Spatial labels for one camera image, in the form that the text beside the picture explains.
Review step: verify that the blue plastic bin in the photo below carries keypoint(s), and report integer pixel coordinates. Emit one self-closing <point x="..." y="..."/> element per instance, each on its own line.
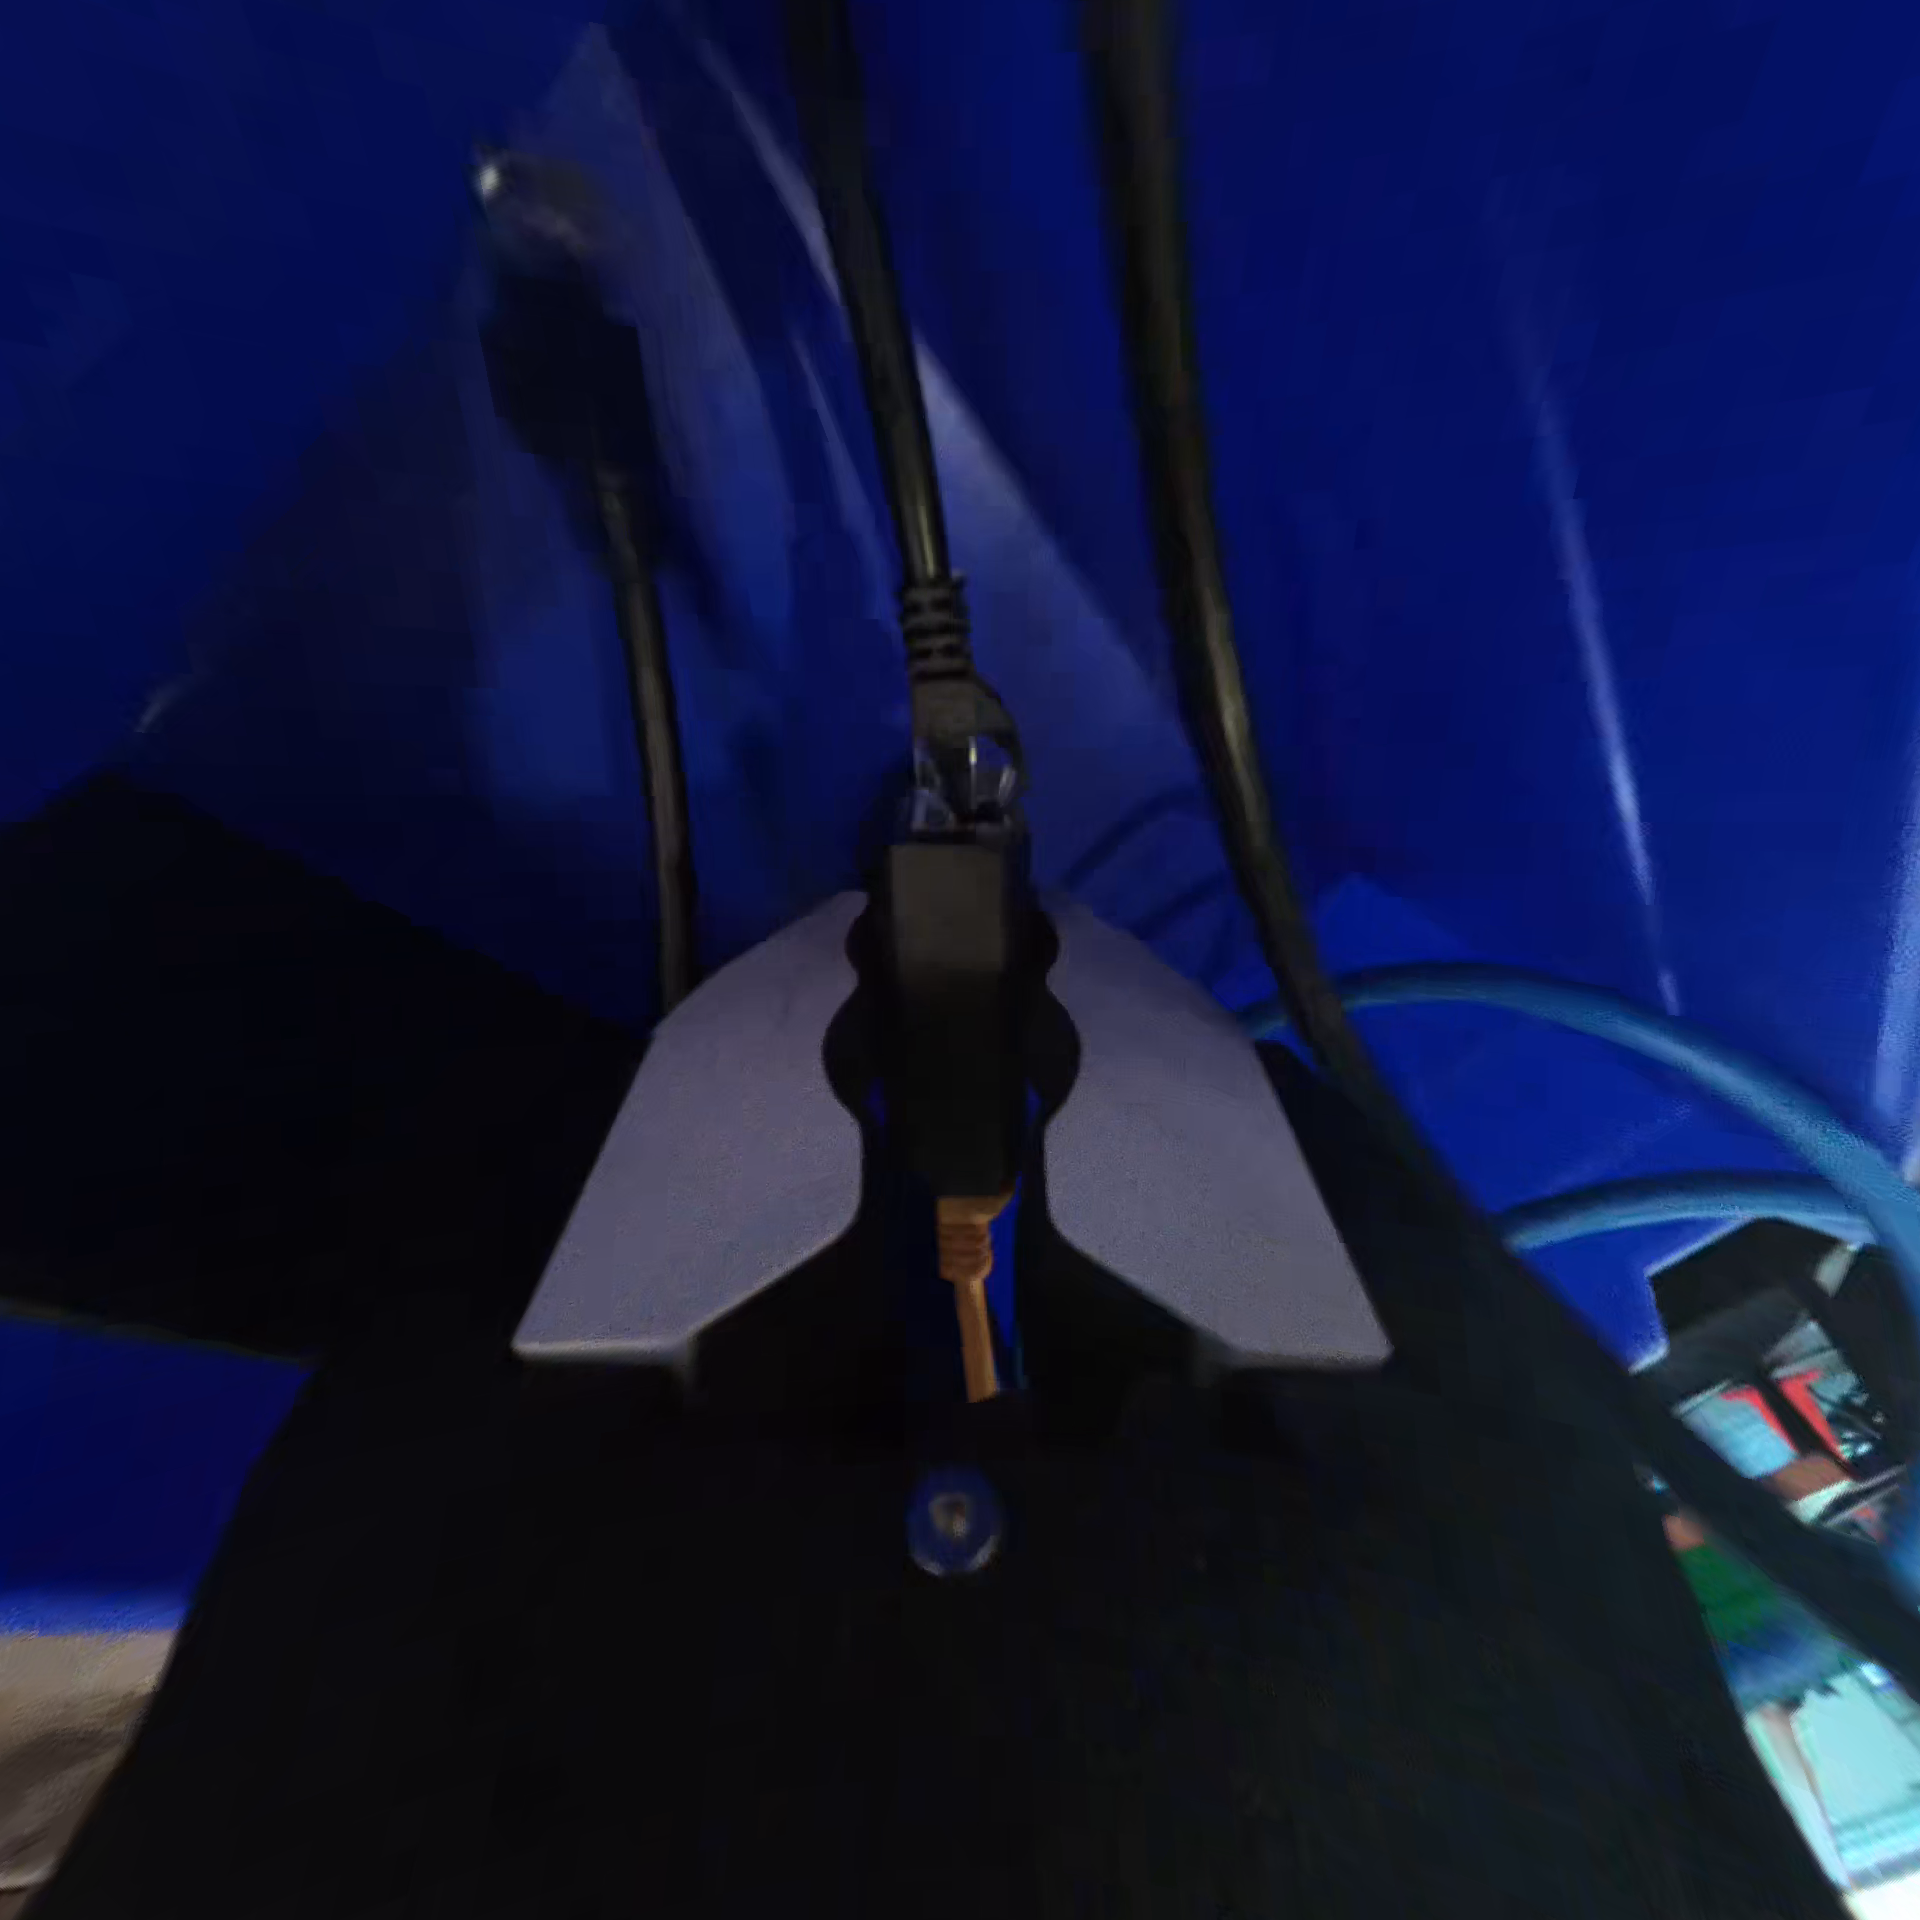
<point x="1499" y="450"/>

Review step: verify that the black ethernet port adapter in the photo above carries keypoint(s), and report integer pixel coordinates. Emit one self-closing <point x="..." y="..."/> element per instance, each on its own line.
<point x="960" y="989"/>

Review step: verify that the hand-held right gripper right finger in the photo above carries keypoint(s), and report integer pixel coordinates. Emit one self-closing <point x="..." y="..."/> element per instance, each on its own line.
<point x="1216" y="1201"/>

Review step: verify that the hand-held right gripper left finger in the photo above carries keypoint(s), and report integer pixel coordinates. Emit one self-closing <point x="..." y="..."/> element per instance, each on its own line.
<point x="707" y="1201"/>

